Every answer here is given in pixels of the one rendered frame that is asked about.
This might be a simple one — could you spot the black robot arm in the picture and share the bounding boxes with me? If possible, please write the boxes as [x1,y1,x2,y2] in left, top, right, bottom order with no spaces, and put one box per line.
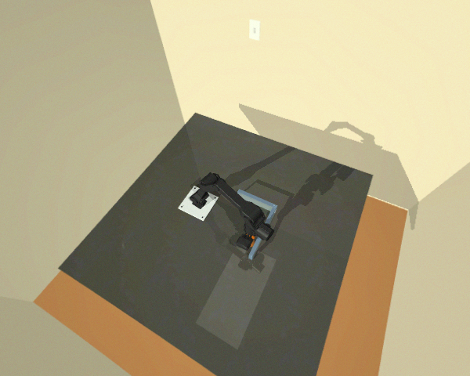
[189,172,274,241]

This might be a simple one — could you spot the clear low l-shaped wall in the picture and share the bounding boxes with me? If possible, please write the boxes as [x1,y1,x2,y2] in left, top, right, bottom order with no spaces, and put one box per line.
[238,193,273,259]

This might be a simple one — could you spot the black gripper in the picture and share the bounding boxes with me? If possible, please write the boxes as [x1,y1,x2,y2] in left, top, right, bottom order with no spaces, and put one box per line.
[237,224,255,251]

